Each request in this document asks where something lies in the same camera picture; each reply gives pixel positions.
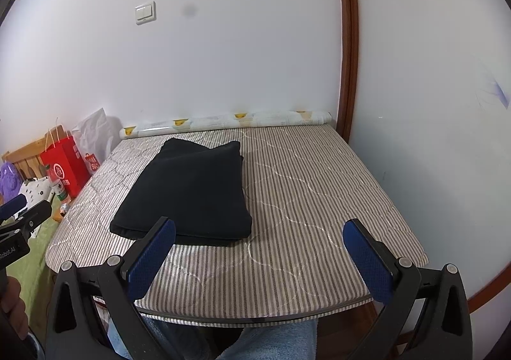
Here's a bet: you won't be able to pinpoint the white light switch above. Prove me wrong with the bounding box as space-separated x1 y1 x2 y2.
134 1 156 25

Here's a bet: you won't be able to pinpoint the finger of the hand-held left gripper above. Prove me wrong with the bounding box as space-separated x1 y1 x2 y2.
0 194 28 222
10 200 53 241

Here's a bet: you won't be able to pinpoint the person's light blue pants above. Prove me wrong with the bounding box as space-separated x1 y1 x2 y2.
108 316 320 360

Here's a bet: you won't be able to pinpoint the brown wooden baseboard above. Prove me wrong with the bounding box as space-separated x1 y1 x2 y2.
465 248 511 315

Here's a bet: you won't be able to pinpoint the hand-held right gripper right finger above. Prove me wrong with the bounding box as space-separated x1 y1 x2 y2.
342 217 474 360

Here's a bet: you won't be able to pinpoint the purple plush toy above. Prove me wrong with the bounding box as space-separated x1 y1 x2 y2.
0 162 24 203

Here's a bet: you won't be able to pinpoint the white plastic shopping bag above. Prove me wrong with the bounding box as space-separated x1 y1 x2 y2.
71 108 114 175

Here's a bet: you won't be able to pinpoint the wooden headboard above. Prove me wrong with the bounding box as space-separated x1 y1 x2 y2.
1 124 66 181

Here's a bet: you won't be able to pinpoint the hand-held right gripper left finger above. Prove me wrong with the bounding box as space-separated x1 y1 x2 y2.
46 216 177 360

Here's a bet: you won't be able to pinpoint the green bedsheet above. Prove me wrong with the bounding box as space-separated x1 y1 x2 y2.
8 216 65 345

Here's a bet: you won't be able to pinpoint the red paper bag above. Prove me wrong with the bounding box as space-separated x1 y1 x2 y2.
40 126 90 199

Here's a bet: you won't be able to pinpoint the black sweatshirt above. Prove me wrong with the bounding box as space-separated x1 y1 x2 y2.
109 137 253 247

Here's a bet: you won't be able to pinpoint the person's left hand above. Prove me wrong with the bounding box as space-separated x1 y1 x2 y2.
0 276 29 341

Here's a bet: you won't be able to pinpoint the brown wooden door frame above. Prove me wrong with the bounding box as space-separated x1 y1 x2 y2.
334 0 360 145

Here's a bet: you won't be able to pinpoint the striped quilted mat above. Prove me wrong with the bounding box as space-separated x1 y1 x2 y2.
45 124 429 323

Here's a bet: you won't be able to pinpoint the rolled duck-print cloth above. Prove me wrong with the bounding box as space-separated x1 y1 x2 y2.
120 110 334 141

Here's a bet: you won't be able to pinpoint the plastic bottle with green label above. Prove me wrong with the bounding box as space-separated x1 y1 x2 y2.
48 176 72 207

